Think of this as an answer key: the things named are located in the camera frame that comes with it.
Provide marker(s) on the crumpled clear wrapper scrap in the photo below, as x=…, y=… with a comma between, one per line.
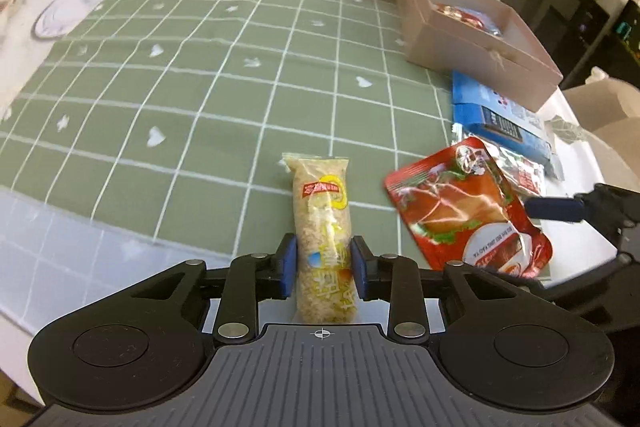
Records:
x=565, y=128

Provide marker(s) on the white paper sheet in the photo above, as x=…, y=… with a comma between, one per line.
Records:
x=580, y=177

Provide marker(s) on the silver and red foil packet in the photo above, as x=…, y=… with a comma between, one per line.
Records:
x=522, y=172

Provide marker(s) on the red packet in box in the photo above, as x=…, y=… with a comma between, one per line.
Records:
x=465, y=17

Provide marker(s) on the beige chair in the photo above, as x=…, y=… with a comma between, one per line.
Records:
x=607, y=117

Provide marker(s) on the pink cardboard box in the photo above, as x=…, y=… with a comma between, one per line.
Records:
x=475, y=42

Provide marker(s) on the green checked table mat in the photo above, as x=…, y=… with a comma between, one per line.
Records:
x=200, y=82

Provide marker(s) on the red foil meat packet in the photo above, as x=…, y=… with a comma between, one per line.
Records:
x=460, y=212

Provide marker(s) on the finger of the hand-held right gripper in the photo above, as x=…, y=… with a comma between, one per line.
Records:
x=525, y=283
x=555, y=209

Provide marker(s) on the dark appliance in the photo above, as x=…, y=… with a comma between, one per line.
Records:
x=607, y=27

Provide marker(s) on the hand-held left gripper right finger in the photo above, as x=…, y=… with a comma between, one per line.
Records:
x=358, y=268

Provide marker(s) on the yellow rice cracker packet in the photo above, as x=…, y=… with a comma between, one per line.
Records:
x=322, y=227

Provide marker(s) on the blue packet with dark label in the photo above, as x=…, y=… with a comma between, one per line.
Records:
x=505, y=127

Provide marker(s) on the clear glass plate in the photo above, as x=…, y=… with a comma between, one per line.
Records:
x=75, y=7

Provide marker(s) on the blue and white snack packet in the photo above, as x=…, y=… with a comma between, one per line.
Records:
x=482, y=94

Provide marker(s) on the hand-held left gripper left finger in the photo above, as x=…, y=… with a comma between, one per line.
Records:
x=289, y=268

